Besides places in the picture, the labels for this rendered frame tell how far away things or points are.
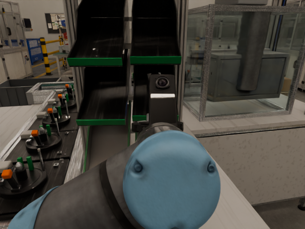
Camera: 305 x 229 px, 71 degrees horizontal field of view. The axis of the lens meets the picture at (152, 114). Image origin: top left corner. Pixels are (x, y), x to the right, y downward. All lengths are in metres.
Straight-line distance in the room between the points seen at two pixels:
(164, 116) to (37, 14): 11.84
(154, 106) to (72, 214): 0.21
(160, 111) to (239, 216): 0.57
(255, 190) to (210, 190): 1.70
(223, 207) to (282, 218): 1.39
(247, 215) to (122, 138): 0.49
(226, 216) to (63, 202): 0.67
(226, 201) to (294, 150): 1.07
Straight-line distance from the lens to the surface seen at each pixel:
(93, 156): 0.72
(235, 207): 0.86
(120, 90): 0.70
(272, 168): 1.83
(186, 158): 0.16
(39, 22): 12.10
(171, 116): 0.34
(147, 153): 0.16
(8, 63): 6.83
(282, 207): 2.31
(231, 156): 1.56
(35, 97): 1.97
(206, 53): 1.34
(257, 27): 1.47
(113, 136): 0.72
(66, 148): 0.97
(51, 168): 0.87
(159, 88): 0.36
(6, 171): 0.73
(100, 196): 0.19
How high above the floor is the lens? 1.44
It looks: 22 degrees down
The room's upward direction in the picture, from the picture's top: straight up
